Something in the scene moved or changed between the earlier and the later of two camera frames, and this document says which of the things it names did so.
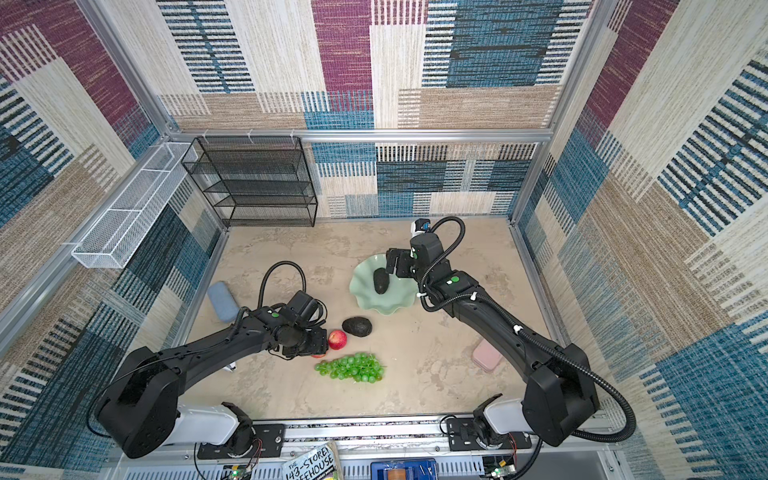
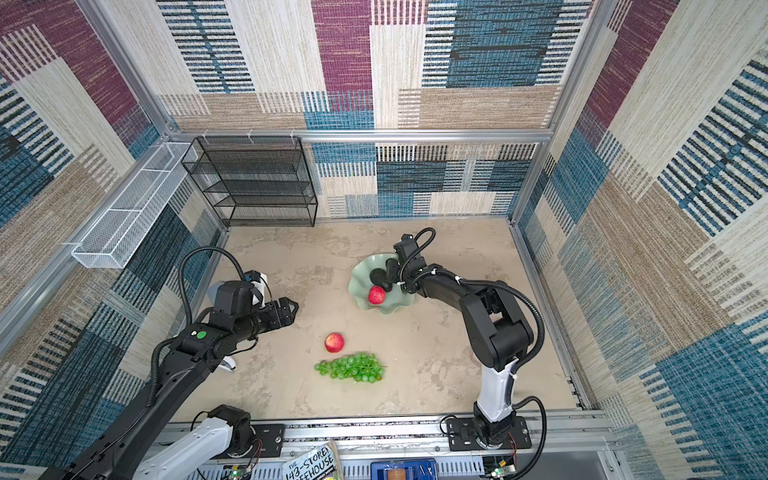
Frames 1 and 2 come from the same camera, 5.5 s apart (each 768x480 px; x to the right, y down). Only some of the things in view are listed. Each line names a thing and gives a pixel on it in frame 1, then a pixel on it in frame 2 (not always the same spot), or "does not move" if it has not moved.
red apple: (337, 339) does not move
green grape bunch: (361, 367) does not move
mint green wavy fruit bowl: (399, 294) does not move
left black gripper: (320, 343) → (276, 320)
